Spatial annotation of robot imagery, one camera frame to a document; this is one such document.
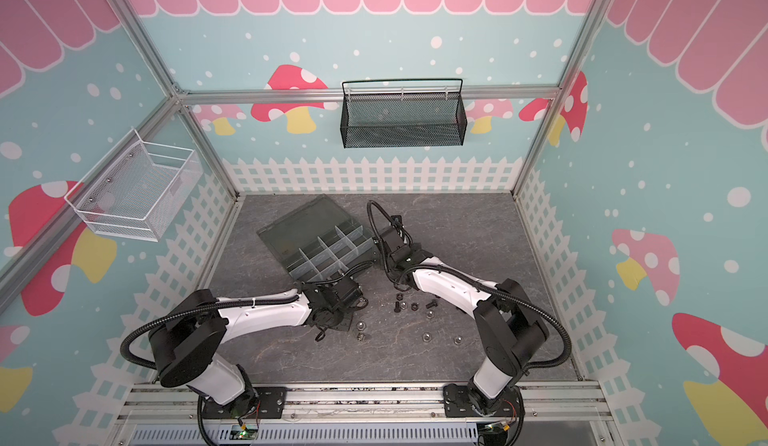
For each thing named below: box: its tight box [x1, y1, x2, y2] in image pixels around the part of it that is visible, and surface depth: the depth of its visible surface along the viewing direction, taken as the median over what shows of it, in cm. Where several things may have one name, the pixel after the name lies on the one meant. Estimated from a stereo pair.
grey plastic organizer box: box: [256, 194, 377, 283], surface depth 105 cm
